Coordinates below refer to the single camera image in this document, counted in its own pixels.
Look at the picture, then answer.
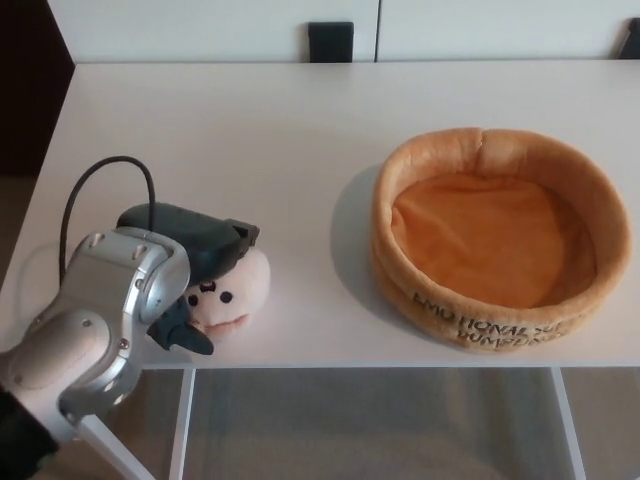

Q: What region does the dark brown cabinet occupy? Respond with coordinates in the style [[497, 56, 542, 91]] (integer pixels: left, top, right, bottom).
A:
[[0, 0, 77, 179]]

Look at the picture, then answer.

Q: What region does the white table left leg frame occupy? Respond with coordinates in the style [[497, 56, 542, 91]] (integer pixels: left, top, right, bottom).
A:
[[59, 368, 197, 480]]

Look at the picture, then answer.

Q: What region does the beige plush dumpling toy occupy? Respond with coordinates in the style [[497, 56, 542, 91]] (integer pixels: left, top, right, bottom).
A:
[[178, 248, 274, 342]]

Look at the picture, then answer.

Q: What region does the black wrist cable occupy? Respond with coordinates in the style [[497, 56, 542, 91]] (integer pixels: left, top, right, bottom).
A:
[[58, 155, 157, 282]]

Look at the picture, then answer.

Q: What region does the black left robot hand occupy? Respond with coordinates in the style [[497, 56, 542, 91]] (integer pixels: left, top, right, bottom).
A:
[[116, 201, 262, 358]]

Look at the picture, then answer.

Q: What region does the white cabinet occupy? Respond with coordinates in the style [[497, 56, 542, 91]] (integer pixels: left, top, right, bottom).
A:
[[62, 0, 640, 65]]

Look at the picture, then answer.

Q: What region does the orange round plush plate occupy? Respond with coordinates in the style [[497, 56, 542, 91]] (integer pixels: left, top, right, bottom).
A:
[[369, 127, 631, 354]]

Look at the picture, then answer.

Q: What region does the white table right leg frame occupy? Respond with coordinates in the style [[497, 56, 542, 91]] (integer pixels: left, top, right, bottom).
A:
[[548, 368, 588, 480]]

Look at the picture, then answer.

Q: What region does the white table leg frame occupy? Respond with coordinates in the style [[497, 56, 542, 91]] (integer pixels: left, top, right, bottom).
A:
[[548, 368, 588, 480], [59, 368, 197, 480]]

